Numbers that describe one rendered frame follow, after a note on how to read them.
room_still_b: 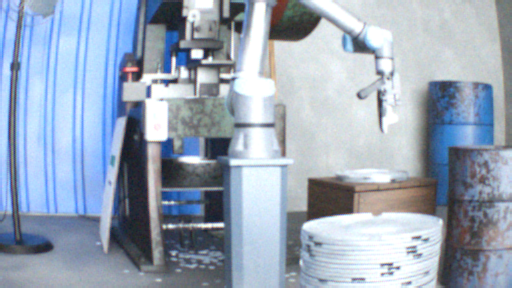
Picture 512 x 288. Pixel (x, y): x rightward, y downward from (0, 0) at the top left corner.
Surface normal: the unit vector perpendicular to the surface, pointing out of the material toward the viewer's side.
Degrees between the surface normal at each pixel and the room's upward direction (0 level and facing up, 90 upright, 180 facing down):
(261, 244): 90
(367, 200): 90
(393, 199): 90
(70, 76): 90
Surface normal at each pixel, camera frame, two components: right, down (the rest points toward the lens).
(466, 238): -0.81, 0.05
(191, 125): 0.37, 0.03
